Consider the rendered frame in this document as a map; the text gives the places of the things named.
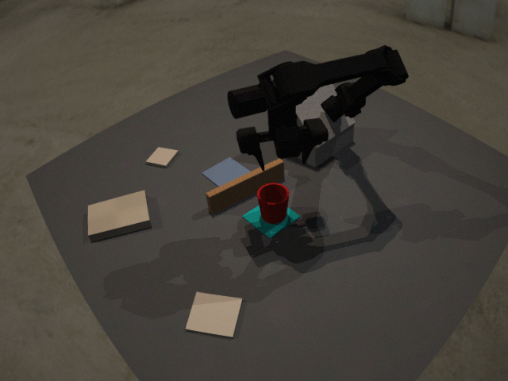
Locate dark brown flat bar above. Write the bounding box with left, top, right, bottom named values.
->
left=206, top=158, right=284, bottom=214

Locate tan flat board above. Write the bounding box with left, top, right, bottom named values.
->
left=87, top=190, right=152, bottom=242

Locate tan flat rectangular block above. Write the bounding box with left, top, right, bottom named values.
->
left=145, top=148, right=179, bottom=168

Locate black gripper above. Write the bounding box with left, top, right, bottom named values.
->
left=236, top=107, right=329, bottom=171

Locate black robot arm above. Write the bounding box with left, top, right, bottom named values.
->
left=227, top=45, right=409, bottom=159

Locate tan flat square tile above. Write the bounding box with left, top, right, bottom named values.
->
left=185, top=292, right=243, bottom=338

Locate red cup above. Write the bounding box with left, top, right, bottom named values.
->
left=257, top=183, right=290, bottom=225

